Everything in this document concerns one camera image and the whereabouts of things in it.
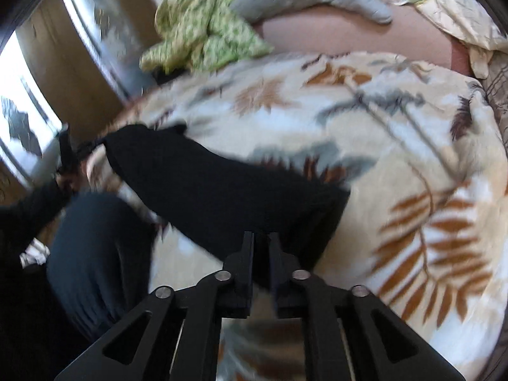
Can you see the black pants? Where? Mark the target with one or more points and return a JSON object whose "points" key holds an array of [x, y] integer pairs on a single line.
{"points": [[198, 190]]}

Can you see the leaf print blanket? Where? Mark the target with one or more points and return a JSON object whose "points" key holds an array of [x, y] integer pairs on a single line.
{"points": [[397, 147]]}

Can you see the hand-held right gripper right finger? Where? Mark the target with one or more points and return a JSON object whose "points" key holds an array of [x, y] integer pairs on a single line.
{"points": [[278, 262]]}

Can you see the green patterned cloth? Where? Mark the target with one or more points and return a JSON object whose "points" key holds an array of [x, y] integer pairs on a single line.
{"points": [[206, 27]]}

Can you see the cream patterned cloth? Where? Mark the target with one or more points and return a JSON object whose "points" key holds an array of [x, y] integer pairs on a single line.
{"points": [[460, 12]]}

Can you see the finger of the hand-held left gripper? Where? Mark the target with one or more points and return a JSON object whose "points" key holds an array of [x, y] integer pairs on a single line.
{"points": [[93, 145]]}

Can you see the pink quilted mattress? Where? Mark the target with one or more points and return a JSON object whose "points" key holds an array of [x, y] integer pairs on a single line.
{"points": [[349, 35]]}

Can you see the striped floral bedspread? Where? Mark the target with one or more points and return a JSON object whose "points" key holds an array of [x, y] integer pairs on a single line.
{"points": [[498, 87]]}

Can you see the white cloth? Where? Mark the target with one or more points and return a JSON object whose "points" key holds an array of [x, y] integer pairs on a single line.
{"points": [[35, 254]]}

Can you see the person's left forearm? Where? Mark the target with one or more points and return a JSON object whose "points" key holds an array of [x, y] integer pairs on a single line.
{"points": [[27, 210]]}

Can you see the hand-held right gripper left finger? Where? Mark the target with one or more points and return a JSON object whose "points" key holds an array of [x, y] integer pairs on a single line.
{"points": [[245, 262]]}

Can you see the wooden glass-panel door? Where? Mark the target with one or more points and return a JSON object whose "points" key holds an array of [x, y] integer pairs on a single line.
{"points": [[67, 63]]}

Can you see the person's leg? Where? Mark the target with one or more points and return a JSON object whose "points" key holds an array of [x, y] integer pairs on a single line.
{"points": [[91, 262]]}

